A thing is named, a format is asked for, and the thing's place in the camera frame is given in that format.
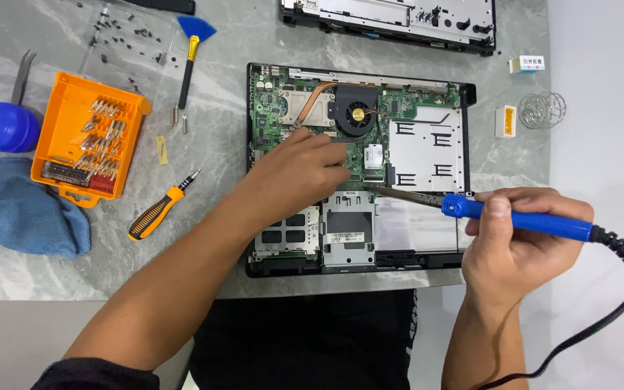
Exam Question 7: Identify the black laptop cooling fan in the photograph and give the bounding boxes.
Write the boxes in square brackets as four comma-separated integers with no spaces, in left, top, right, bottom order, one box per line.
[327,86,380,139]

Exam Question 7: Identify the clear plastic lid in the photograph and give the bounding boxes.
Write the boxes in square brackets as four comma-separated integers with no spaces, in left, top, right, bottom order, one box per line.
[78,3,178,98]

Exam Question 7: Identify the metal coil soldering iron stand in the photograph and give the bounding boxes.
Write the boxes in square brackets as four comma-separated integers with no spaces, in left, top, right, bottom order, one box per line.
[518,91,568,130]

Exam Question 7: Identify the person's right hand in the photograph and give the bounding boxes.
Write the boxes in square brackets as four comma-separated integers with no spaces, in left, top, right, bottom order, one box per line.
[460,187,595,305]

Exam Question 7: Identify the person's black shorts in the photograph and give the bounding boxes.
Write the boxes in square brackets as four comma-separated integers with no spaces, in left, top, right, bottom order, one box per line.
[190,289,419,390]

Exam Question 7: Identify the copper heat pipe with plate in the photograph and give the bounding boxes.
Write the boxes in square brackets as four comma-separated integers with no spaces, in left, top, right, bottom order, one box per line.
[279,81,378,129]

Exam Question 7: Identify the white tray with yellow rosin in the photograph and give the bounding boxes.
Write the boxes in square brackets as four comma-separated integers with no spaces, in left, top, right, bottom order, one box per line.
[495,105,517,139]

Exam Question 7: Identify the orange and black screwdriver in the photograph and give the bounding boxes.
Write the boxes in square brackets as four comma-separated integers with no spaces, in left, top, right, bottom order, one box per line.
[128,167,203,242]

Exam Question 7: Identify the blue microfibre cloth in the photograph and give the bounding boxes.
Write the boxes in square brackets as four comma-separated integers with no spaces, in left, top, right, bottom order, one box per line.
[0,157,92,259]

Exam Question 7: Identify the blue soldering iron with cable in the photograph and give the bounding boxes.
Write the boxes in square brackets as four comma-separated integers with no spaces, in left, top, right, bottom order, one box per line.
[374,186,624,390]

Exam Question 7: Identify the grey metal tweezers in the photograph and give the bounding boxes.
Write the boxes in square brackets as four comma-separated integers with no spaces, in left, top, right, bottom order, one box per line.
[11,50,38,106]

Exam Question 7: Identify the scatter of small black screws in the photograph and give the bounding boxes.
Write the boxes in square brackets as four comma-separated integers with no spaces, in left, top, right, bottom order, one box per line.
[76,3,168,94]

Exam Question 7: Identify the blue brush with black handle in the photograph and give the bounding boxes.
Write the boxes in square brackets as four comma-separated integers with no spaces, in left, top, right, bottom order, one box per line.
[175,14,218,111]

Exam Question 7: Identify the set of metal screwdriver bits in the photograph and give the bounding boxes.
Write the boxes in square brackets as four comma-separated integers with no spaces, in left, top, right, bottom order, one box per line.
[42,96,129,185]

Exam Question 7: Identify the person's left hand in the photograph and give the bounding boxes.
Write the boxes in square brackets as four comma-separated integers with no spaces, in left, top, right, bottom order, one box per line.
[244,127,354,224]

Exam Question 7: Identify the orange screwdriver bit case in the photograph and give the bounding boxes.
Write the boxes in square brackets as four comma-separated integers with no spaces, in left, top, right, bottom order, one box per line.
[30,71,152,209]

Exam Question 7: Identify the person's black sleeve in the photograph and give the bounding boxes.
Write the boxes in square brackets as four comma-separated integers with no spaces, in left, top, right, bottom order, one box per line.
[30,357,160,390]

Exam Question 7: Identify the open black laptop base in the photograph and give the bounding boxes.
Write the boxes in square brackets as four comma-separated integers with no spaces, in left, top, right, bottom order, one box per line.
[245,62,477,278]

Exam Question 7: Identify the flat black object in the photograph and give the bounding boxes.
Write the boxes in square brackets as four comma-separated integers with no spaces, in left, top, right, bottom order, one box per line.
[122,0,197,16]

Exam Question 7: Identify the blue rubber air blower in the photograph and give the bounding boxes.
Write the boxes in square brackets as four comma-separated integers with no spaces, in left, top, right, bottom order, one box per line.
[0,102,42,154]

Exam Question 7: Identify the small white cardboard box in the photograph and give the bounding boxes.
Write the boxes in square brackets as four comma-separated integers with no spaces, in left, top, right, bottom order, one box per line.
[508,55,546,74]

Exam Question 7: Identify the black laptop top cover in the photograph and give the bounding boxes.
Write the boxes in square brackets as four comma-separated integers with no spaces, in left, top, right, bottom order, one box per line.
[278,0,498,57]

